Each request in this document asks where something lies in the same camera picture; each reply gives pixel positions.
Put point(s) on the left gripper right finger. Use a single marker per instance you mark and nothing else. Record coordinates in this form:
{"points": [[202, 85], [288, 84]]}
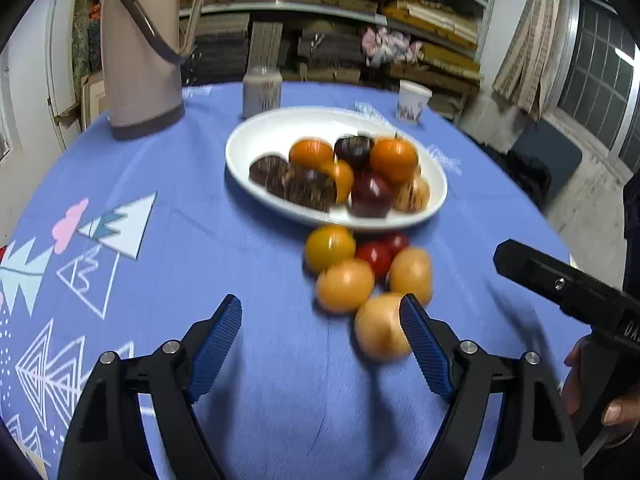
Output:
{"points": [[533, 439]]}

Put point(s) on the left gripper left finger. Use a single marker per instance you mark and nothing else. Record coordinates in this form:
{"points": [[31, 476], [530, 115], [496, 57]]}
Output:
{"points": [[106, 438]]}

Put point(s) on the pale orange round fruit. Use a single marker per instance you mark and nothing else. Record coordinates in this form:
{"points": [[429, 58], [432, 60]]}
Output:
{"points": [[411, 273]]}

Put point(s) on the red cherry tomato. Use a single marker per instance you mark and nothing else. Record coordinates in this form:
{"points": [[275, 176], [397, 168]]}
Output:
{"points": [[377, 256]]}

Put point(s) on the orange-yellow round fruit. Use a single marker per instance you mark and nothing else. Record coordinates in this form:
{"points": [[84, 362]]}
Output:
{"points": [[345, 287]]}

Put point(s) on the tan spotted pepino fruit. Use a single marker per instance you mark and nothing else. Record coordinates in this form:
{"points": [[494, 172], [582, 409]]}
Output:
{"points": [[412, 196]]}

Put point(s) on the dark red plum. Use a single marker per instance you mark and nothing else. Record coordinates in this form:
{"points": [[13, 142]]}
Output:
{"points": [[371, 196]]}

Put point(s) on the orange mandarin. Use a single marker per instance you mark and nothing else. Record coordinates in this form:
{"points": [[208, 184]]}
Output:
{"points": [[395, 159], [310, 153]]}

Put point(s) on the yellow-orange tomato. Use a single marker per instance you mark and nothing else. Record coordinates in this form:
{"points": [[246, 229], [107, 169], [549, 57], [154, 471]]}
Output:
{"points": [[343, 177]]}

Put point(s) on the dark purple passion fruit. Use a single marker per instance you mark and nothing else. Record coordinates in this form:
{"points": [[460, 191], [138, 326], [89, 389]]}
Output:
{"points": [[355, 151]]}

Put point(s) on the yellow tomato off plate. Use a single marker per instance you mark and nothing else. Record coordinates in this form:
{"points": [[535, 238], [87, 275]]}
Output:
{"points": [[326, 246]]}

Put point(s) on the person's right hand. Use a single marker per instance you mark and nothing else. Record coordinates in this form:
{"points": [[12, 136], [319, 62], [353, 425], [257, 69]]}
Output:
{"points": [[602, 387]]}

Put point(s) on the blue patterned tablecloth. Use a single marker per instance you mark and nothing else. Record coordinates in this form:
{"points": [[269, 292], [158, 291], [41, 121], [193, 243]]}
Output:
{"points": [[126, 244]]}

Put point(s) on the dark blue chair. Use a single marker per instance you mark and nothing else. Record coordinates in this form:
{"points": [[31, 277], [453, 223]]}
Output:
{"points": [[553, 151]]}

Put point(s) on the white paper cup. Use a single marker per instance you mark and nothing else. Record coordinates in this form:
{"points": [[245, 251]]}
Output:
{"points": [[412, 101]]}

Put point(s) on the beige checked curtain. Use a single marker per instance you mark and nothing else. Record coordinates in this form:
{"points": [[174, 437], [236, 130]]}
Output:
{"points": [[520, 80]]}

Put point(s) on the white round plate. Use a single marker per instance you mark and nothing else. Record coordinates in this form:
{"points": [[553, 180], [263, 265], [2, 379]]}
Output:
{"points": [[276, 131]]}

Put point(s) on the pink crumpled cloth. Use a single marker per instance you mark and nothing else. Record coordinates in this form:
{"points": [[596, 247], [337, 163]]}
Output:
{"points": [[380, 46]]}

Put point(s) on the white drink can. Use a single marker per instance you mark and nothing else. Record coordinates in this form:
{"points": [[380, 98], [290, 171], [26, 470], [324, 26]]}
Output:
{"points": [[262, 89]]}

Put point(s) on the wooden storage shelf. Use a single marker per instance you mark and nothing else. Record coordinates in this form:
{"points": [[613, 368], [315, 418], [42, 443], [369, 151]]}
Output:
{"points": [[320, 40]]}

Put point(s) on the beige thermos jug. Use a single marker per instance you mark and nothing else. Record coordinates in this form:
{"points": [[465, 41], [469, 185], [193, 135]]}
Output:
{"points": [[144, 44]]}

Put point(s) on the window with metal frame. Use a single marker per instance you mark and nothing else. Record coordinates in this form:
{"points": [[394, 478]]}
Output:
{"points": [[598, 87]]}

